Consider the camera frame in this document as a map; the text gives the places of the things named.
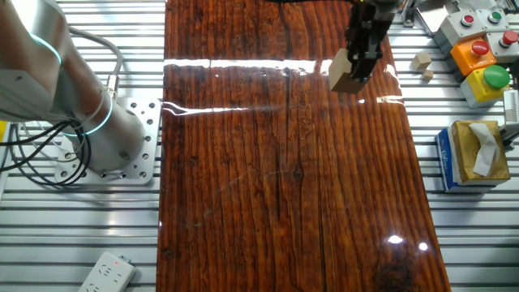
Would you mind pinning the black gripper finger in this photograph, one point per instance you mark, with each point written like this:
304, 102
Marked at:
367, 61
352, 45

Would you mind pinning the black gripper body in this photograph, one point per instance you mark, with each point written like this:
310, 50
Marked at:
367, 20

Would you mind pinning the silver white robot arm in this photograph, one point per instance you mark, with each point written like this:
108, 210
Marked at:
101, 134

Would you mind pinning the tiny tan wooden block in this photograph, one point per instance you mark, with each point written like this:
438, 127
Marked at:
427, 75

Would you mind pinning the grey box red button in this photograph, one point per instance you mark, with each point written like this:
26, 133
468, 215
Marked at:
503, 50
454, 30

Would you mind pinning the orange box red button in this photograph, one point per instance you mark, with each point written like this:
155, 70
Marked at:
466, 61

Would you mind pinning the yellow box green button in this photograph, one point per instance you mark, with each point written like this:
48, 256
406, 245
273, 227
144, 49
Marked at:
478, 91

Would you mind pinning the blue white tissue pack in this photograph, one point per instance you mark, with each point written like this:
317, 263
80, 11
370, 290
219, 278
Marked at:
444, 162

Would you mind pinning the grey box green button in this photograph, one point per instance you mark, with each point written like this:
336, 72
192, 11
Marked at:
494, 17

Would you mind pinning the gold tissue box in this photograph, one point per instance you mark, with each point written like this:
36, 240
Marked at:
466, 154

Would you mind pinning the glossy wood grain mat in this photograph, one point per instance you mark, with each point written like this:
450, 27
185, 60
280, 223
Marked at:
284, 182

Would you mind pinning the white tissue sheet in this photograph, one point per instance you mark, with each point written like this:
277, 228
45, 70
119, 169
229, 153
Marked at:
486, 154

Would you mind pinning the white power strip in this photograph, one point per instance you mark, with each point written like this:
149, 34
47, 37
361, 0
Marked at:
107, 276

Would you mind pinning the small metal bracket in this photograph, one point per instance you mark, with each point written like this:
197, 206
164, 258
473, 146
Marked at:
408, 18

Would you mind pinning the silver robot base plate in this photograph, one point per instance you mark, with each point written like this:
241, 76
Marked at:
148, 134

